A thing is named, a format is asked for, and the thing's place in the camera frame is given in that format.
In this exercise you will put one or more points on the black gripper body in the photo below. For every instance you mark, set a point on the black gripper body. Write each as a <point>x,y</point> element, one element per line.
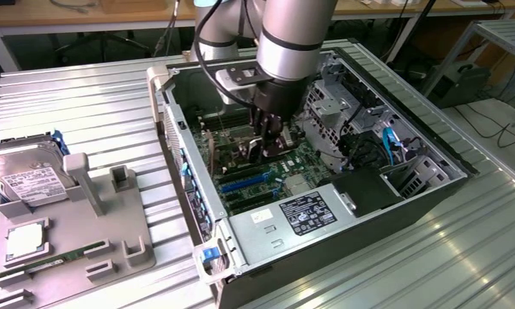
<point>281,96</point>

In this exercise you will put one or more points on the graphics card with metal bracket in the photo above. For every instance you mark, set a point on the graphics card with metal bracket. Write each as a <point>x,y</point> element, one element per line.
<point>231,149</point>

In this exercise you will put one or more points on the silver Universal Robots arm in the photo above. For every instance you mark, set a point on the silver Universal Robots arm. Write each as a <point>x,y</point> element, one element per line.
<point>291,29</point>

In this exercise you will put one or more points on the black RAM slot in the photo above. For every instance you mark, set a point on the black RAM slot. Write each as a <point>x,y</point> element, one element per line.
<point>234,123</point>
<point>227,116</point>

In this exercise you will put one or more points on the thin metal locking lever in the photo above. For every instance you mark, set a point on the thin metal locking lever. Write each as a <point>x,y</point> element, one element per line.
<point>222,120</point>

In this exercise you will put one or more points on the green motherboard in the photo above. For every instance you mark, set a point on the green motherboard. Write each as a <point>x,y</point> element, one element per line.
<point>301,167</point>

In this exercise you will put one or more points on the metal disk bay cage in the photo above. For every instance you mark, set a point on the metal disk bay cage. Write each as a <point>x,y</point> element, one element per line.
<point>330,109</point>

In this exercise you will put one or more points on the black expansion slot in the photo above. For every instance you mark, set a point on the black expansion slot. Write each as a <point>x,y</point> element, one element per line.
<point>252,198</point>
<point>240,176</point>

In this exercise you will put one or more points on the silver chipset heatsink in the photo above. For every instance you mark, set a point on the silver chipset heatsink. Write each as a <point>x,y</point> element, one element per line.
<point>299,183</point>

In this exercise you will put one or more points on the blue expansion slot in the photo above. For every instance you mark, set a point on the blue expansion slot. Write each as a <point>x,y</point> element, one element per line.
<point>244,185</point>

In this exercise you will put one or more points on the grey power supply unit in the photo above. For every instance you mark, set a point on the grey power supply unit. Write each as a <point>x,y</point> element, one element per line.
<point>258,238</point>

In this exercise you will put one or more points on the wooden desk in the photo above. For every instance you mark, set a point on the wooden desk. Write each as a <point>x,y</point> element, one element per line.
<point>369,9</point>

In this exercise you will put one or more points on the blue case latch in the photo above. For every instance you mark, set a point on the blue case latch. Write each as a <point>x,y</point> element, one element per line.
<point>210,256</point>

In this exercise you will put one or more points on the black box device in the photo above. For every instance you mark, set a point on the black box device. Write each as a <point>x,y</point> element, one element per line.
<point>463,85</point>

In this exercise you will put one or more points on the open black PC case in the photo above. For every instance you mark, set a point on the open black PC case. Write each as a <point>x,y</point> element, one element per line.
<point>291,283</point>

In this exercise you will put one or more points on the metal slat side table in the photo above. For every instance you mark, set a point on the metal slat side table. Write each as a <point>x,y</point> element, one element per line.
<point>505,35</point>

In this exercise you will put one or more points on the grey parts rack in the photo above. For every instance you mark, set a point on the grey parts rack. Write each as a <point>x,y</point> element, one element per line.
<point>68,231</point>

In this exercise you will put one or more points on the hard disk with blue rails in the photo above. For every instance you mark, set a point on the hard disk with blue rails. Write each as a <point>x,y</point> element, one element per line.
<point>25,180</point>

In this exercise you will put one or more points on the silver CPU chip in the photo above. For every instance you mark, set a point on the silver CPU chip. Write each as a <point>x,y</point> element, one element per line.
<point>24,239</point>

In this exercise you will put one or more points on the green RAM stick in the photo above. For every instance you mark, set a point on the green RAM stick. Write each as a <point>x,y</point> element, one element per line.
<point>47,264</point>

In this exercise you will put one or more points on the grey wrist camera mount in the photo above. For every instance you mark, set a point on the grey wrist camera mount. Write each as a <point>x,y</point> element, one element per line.
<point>236,87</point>

